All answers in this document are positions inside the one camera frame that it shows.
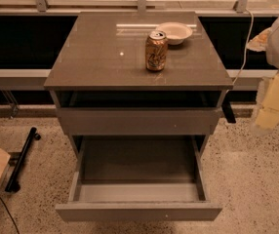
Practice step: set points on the black bar on floor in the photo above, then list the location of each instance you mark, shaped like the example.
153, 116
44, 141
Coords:
13, 183

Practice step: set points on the open grey middle drawer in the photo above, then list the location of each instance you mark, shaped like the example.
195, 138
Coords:
141, 178

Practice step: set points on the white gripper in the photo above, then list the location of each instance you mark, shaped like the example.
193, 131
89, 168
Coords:
268, 116

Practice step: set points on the closed grey top drawer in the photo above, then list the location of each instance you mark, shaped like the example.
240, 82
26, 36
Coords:
87, 122

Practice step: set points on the grey drawer cabinet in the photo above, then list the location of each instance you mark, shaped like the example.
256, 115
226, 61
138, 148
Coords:
102, 66

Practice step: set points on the orange soda can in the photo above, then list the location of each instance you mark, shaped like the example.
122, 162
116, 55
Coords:
156, 47

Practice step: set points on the white bowl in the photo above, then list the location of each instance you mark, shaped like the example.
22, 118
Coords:
176, 32

